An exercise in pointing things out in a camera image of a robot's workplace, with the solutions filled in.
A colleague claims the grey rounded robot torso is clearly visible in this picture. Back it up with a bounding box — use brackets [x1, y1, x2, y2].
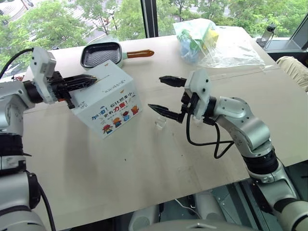
[141, 217, 244, 231]

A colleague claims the clear water bottle black lid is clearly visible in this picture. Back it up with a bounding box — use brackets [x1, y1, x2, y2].
[260, 22, 276, 49]

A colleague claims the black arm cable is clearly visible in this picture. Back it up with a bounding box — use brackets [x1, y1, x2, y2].
[185, 112, 234, 160]
[0, 48, 35, 80]

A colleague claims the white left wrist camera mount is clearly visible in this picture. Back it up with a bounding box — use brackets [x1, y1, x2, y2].
[29, 46, 57, 105]

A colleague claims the black window pillar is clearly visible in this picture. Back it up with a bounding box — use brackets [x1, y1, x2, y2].
[140, 0, 159, 39]

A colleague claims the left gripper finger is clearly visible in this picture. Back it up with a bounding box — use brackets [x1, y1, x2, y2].
[61, 74, 97, 84]
[64, 80, 96, 92]

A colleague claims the grey rounded robot leg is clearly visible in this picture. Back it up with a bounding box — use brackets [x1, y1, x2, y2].
[128, 207, 161, 231]
[193, 191, 233, 221]

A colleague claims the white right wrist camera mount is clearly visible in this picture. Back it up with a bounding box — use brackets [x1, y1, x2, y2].
[183, 68, 212, 120]

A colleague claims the clear plastic bag with toys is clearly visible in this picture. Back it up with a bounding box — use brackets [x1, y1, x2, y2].
[172, 18, 266, 69]

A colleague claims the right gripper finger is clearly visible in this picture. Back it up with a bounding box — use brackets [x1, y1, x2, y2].
[147, 103, 185, 124]
[158, 75, 188, 88]

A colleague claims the white box with cartoon print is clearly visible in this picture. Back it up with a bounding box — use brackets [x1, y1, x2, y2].
[70, 60, 143, 140]

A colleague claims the beige cushion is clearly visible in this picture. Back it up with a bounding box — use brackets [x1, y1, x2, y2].
[276, 55, 308, 92]

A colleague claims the small pan with wooden handle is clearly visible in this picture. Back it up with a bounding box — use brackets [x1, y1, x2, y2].
[79, 42, 155, 71]

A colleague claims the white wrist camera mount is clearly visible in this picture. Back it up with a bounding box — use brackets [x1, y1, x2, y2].
[183, 68, 212, 120]
[29, 46, 57, 105]

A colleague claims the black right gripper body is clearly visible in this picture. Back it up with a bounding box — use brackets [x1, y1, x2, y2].
[180, 87, 200, 114]

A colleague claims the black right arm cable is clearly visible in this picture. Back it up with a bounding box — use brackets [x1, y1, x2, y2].
[185, 112, 234, 160]

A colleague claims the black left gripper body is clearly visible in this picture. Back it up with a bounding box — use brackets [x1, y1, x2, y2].
[47, 70, 76, 110]

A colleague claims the small clear plastic piece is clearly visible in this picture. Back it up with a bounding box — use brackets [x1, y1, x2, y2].
[154, 117, 167, 128]

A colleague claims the grey slanted panel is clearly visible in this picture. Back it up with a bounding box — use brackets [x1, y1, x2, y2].
[287, 13, 308, 51]

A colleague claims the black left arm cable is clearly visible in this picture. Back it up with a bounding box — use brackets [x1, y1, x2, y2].
[0, 48, 35, 80]

